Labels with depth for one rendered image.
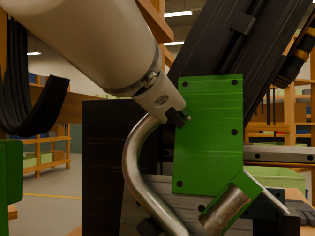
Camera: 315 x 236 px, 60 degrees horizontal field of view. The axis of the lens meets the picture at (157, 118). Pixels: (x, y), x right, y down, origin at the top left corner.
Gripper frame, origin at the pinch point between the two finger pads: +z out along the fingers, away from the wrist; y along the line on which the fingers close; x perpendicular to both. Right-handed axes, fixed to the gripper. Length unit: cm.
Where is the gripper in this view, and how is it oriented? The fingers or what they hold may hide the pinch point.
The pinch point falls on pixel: (164, 107)
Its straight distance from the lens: 46.9
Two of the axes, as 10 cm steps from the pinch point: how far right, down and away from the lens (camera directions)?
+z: 2.9, 2.8, 9.2
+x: -7.4, 6.7, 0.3
